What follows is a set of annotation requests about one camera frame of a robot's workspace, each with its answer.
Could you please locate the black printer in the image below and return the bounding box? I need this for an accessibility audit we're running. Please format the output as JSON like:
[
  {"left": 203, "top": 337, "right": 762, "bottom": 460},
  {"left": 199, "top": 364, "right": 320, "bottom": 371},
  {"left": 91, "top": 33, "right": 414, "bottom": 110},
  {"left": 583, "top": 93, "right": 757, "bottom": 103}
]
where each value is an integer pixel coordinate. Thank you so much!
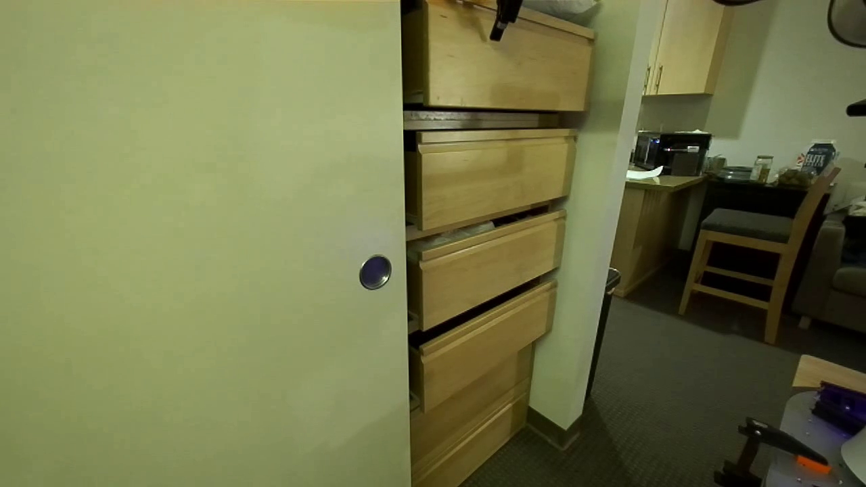
[{"left": 631, "top": 130, "right": 711, "bottom": 175}]

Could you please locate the cream sliding closet door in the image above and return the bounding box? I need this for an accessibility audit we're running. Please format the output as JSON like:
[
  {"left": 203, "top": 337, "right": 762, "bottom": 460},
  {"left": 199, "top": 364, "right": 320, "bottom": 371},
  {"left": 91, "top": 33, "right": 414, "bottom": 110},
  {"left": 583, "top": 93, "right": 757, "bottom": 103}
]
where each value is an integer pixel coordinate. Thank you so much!
[{"left": 0, "top": 0, "right": 412, "bottom": 487}]

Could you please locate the wooden chair grey cushion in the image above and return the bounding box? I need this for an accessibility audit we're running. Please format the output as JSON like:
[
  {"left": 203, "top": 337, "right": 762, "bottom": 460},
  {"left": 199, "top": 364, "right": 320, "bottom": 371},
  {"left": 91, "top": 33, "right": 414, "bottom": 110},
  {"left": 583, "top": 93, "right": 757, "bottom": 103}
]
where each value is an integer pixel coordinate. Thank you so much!
[{"left": 678, "top": 165, "right": 839, "bottom": 342}]

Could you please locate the topmost wooden drawer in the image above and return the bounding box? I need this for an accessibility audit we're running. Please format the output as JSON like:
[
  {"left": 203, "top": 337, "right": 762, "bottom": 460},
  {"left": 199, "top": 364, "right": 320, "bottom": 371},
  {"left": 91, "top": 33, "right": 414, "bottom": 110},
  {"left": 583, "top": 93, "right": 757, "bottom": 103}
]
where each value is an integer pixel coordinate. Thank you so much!
[{"left": 399, "top": 0, "right": 594, "bottom": 110}]

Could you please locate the wooden desk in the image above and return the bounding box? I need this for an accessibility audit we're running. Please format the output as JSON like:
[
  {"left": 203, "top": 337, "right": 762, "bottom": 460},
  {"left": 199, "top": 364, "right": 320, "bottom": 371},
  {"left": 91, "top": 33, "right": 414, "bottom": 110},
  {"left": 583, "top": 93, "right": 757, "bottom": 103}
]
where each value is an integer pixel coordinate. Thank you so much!
[{"left": 610, "top": 175, "right": 704, "bottom": 298}]

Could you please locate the grey sofa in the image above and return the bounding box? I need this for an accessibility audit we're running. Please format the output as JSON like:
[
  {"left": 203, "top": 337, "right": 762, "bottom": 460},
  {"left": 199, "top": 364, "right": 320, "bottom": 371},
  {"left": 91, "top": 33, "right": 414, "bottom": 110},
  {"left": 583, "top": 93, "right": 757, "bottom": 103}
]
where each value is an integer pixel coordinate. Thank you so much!
[{"left": 793, "top": 211, "right": 866, "bottom": 332}]

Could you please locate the wooden wall cabinet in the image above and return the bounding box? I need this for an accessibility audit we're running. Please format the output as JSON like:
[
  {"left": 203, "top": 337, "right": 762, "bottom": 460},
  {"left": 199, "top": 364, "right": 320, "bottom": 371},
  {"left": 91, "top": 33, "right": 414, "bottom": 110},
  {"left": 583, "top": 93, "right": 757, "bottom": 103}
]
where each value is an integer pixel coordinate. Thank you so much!
[{"left": 643, "top": 0, "right": 726, "bottom": 96}]

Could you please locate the round dark door pull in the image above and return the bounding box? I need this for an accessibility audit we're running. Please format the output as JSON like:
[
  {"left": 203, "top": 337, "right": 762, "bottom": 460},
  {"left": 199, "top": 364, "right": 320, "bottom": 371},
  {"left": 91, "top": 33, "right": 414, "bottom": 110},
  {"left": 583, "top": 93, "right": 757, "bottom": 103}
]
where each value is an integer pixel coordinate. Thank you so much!
[{"left": 360, "top": 254, "right": 391, "bottom": 288}]

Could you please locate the purple box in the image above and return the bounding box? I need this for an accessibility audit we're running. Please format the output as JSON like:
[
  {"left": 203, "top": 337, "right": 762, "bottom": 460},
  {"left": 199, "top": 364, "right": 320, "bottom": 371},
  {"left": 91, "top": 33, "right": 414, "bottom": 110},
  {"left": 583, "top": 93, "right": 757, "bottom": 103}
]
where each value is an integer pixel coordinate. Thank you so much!
[{"left": 811, "top": 380, "right": 866, "bottom": 433}]

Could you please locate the bottom wooden drawer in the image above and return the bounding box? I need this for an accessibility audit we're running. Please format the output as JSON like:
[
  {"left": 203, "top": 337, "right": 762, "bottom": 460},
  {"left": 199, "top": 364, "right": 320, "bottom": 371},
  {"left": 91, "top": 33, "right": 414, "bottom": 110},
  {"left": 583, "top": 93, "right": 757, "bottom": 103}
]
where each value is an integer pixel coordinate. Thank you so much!
[{"left": 412, "top": 352, "right": 533, "bottom": 487}]

